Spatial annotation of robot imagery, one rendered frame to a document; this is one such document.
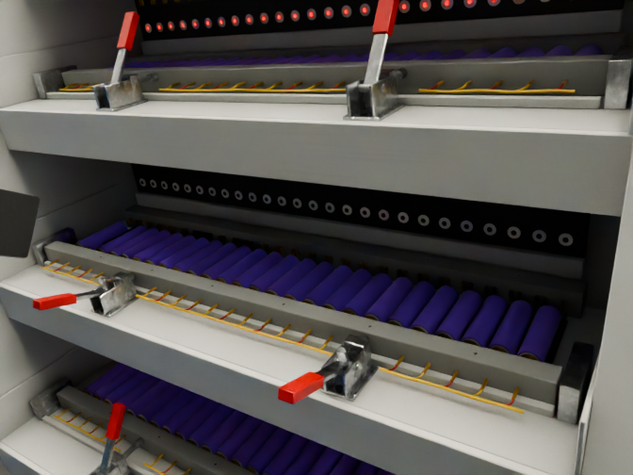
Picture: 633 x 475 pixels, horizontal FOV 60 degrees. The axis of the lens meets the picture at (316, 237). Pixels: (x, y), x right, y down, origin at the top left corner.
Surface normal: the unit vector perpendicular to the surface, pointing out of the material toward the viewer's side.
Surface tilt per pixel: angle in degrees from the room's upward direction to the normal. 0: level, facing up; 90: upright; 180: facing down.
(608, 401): 90
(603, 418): 90
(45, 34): 90
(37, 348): 90
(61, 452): 21
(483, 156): 111
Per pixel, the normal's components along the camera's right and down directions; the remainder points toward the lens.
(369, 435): -0.54, 0.42
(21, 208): 0.84, 0.14
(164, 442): -0.11, -0.90
